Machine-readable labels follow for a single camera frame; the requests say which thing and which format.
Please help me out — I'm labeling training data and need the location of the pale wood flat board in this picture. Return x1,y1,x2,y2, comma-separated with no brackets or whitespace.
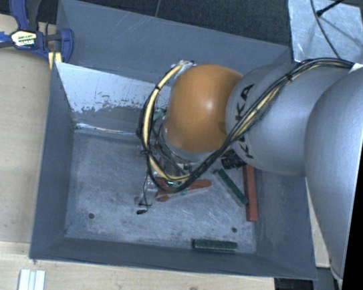
0,48,60,248

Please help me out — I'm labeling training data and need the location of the dark green flat block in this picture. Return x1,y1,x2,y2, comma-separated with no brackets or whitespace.
191,235,240,256
210,167,253,207

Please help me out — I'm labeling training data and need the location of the red-brown flat block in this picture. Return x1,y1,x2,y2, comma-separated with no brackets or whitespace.
154,171,213,210
235,164,267,224

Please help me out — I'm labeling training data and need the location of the grey metal bin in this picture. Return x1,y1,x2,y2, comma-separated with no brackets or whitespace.
19,0,354,290

